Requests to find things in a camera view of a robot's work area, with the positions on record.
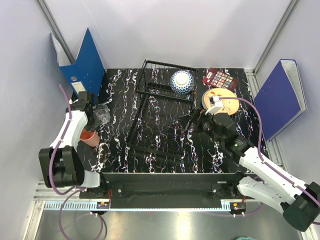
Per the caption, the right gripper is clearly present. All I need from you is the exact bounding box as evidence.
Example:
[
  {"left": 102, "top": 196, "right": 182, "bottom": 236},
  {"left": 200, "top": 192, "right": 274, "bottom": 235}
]
[{"left": 176, "top": 106, "right": 224, "bottom": 145}]

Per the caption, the clear glass cup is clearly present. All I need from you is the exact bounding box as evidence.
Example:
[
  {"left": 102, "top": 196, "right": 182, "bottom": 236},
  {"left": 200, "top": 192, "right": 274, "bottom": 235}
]
[{"left": 94, "top": 103, "right": 111, "bottom": 125}]

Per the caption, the beige bird plate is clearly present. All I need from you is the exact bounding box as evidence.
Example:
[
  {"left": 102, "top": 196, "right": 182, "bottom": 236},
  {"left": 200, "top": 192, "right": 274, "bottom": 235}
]
[{"left": 205, "top": 88, "right": 240, "bottom": 116}]

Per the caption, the pink cup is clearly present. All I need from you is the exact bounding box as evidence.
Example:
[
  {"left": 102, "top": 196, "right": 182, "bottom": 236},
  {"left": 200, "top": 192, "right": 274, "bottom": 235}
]
[{"left": 79, "top": 128, "right": 100, "bottom": 147}]

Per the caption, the blue patterned bowl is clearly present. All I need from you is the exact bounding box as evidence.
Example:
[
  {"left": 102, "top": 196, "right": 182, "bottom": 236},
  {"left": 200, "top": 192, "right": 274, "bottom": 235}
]
[{"left": 170, "top": 70, "right": 195, "bottom": 94}]

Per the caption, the black wire dish rack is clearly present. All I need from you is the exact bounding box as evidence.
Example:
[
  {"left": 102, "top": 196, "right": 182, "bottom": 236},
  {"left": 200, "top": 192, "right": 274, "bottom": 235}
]
[{"left": 127, "top": 60, "right": 198, "bottom": 159}]

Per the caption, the white watermelon plate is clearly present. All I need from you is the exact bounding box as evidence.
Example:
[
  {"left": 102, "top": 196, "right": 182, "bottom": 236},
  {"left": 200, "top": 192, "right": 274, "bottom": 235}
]
[{"left": 201, "top": 93, "right": 208, "bottom": 110}]

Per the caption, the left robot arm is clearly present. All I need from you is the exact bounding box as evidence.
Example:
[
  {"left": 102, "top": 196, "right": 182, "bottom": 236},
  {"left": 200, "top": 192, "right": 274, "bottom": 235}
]
[{"left": 38, "top": 91, "right": 108, "bottom": 198}]

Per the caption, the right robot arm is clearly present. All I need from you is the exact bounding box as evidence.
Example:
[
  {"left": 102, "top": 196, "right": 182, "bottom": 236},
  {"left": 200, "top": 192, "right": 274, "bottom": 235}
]
[{"left": 177, "top": 108, "right": 320, "bottom": 232}]

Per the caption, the blue binder left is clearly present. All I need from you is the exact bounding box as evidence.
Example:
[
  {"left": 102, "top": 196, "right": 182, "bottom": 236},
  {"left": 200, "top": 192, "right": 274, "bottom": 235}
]
[{"left": 50, "top": 29, "right": 105, "bottom": 96}]

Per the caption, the red card booklet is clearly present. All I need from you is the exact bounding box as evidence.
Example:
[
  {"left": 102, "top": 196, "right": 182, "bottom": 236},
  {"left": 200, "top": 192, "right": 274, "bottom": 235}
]
[{"left": 202, "top": 68, "right": 239, "bottom": 92}]

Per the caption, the purple binder right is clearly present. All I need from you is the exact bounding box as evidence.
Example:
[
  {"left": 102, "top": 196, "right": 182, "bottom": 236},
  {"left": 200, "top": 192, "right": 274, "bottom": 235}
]
[{"left": 254, "top": 59, "right": 308, "bottom": 141}]

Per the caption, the teal cloth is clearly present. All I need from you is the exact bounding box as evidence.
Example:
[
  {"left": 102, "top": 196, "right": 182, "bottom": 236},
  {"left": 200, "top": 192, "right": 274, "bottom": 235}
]
[{"left": 235, "top": 236, "right": 257, "bottom": 240}]

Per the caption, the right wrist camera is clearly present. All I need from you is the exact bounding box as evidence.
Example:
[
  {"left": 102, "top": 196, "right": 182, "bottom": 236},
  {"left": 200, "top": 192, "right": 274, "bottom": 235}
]
[{"left": 204, "top": 95, "right": 224, "bottom": 115}]

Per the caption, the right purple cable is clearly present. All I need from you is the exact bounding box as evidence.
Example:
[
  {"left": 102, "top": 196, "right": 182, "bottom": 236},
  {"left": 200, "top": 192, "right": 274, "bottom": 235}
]
[{"left": 217, "top": 96, "right": 320, "bottom": 218}]

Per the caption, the purple cable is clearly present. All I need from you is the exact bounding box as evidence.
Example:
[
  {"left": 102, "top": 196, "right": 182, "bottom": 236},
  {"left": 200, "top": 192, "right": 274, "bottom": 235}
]
[
  {"left": 48, "top": 84, "right": 107, "bottom": 240},
  {"left": 217, "top": 96, "right": 320, "bottom": 218}
]

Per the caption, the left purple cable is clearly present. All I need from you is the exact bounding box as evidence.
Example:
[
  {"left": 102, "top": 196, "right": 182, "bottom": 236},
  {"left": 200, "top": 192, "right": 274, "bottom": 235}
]
[{"left": 48, "top": 84, "right": 107, "bottom": 240}]

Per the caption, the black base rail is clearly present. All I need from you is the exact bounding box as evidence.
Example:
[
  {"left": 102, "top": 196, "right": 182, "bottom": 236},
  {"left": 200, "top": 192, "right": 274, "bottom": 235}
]
[{"left": 79, "top": 172, "right": 244, "bottom": 212}]

